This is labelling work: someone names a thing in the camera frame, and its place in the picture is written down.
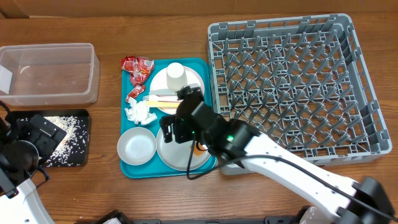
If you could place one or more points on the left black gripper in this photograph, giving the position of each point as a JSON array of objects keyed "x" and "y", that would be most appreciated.
[{"x": 47, "y": 144}]

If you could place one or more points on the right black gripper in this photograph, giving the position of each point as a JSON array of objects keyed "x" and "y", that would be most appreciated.
[{"x": 182, "y": 131}]

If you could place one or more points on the small grey bowl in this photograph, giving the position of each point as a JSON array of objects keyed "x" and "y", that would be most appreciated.
[{"x": 136, "y": 146}]

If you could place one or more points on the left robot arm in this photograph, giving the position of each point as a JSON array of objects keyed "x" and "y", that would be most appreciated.
[{"x": 25, "y": 147}]

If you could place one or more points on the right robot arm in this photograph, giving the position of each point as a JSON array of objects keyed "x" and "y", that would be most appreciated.
[{"x": 335, "y": 198}]

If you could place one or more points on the grey dishwasher rack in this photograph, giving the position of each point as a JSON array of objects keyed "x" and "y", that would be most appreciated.
[{"x": 301, "y": 80}]

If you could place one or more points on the white rice grains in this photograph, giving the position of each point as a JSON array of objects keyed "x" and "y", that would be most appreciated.
[{"x": 71, "y": 152}]

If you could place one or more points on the grey round plate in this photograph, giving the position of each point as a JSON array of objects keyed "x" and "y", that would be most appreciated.
[{"x": 176, "y": 155}]

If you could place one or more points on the orange sponge cube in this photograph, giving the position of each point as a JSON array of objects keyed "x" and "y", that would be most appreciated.
[{"x": 198, "y": 151}]

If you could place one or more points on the black plastic bin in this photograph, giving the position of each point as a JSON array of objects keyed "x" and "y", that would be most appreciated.
[{"x": 72, "y": 112}]

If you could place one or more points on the yellow plastic spoon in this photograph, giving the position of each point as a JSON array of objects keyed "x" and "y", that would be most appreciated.
[{"x": 162, "y": 104}]

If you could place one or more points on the white plastic fork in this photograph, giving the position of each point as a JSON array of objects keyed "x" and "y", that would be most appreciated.
[{"x": 161, "y": 98}]

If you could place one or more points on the light blue plastic knife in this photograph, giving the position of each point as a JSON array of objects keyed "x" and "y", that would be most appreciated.
[{"x": 162, "y": 92}]

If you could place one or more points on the crumpled white napkin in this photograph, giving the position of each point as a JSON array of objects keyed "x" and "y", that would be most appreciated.
[{"x": 139, "y": 112}]

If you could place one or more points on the teal plastic tray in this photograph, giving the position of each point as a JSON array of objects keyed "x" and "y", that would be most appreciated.
[{"x": 156, "y": 167}]

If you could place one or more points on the white round plate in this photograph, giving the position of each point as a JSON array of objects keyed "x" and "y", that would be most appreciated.
[{"x": 160, "y": 80}]

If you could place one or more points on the white paper cup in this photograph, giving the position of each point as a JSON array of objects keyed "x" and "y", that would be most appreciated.
[{"x": 176, "y": 76}]

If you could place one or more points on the small red sauce packet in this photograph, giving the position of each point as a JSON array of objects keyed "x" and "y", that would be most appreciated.
[{"x": 136, "y": 91}]

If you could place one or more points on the clear plastic bin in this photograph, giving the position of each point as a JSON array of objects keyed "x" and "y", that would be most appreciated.
[{"x": 49, "y": 74}]

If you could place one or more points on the large red snack wrapper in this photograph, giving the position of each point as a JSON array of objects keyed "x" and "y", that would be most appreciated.
[{"x": 139, "y": 68}]

